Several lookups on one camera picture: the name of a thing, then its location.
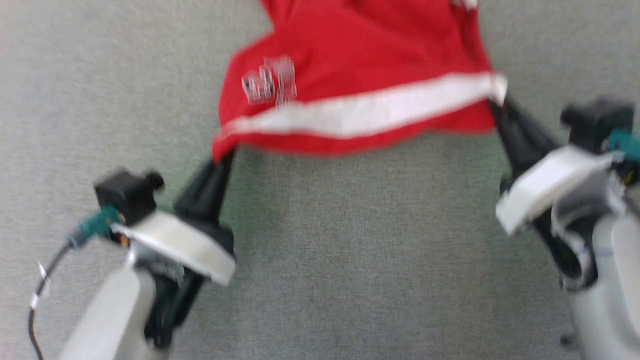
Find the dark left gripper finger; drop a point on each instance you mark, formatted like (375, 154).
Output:
(222, 190)
(197, 197)

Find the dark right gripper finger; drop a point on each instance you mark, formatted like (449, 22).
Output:
(532, 132)
(512, 145)

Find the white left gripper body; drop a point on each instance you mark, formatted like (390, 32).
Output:
(185, 247)

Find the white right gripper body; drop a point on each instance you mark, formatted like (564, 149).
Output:
(545, 187)

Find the red garment with white stripe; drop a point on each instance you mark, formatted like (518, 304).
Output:
(360, 65)

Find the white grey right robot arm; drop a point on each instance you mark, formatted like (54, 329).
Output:
(605, 280)

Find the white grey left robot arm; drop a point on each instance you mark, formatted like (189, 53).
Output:
(120, 315)

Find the grey fabric sofa seat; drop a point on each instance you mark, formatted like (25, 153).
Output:
(350, 260)

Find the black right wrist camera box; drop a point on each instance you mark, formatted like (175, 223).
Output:
(597, 125)

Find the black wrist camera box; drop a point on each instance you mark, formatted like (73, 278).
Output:
(127, 197)
(597, 125)

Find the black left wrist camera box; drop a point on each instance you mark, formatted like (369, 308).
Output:
(127, 197)

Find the teal right camera connector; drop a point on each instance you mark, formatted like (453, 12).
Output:
(625, 144)

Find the teal camera connector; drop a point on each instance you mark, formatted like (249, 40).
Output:
(95, 227)
(625, 144)

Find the teal left camera connector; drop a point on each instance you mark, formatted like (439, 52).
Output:
(95, 227)

